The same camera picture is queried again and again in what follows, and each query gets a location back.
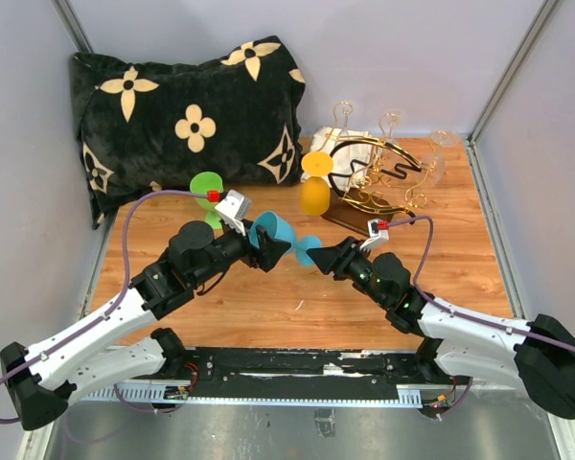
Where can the gold and black wine glass rack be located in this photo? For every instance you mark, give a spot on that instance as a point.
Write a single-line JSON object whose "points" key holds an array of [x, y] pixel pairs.
{"points": [[373, 194]]}

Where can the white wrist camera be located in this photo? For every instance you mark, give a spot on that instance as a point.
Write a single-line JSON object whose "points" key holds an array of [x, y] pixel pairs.
{"points": [[378, 235], [232, 209]]}

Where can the tall clear champagne flute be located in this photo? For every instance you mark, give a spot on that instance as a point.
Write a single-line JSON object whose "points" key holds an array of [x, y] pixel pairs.
{"points": [[434, 163]]}

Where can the green plastic goblet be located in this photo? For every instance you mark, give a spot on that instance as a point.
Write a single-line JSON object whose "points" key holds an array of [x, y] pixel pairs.
{"points": [[203, 183]]}

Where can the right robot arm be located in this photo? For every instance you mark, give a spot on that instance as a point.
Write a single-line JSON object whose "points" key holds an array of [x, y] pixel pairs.
{"points": [[536, 357]]}

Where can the black floral plush pillow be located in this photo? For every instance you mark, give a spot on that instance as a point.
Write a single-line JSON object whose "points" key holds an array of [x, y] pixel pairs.
{"points": [[150, 126]]}

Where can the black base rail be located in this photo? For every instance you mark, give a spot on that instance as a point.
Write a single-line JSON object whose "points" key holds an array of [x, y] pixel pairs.
{"points": [[301, 376]]}

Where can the short clear wine glass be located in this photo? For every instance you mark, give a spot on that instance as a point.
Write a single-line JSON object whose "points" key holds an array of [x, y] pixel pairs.
{"points": [[388, 158]]}

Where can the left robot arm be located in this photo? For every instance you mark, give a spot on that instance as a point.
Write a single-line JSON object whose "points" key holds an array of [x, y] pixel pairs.
{"points": [[45, 378]]}

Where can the folded cream cloth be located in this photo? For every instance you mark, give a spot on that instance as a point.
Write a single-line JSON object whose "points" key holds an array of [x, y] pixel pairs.
{"points": [[342, 160]]}

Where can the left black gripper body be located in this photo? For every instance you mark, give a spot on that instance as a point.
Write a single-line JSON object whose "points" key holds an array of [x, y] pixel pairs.
{"points": [[240, 247]]}

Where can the yellow plastic goblet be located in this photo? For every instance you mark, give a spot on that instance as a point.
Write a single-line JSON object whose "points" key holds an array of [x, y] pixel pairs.
{"points": [[315, 193]]}

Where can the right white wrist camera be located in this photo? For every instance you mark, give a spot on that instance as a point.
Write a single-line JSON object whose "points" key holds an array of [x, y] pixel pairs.
{"points": [[378, 235]]}

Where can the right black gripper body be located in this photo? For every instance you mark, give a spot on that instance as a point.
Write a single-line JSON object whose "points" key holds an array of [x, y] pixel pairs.
{"points": [[358, 269]]}

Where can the brown tinted clear goblet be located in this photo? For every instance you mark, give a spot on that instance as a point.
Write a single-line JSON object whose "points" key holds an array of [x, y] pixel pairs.
{"points": [[341, 123]]}

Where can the blue plastic goblet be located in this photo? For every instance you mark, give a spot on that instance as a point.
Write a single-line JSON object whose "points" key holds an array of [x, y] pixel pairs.
{"points": [[279, 229]]}

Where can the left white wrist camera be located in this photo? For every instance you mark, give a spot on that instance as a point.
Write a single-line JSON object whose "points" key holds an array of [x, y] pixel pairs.
{"points": [[232, 209]]}

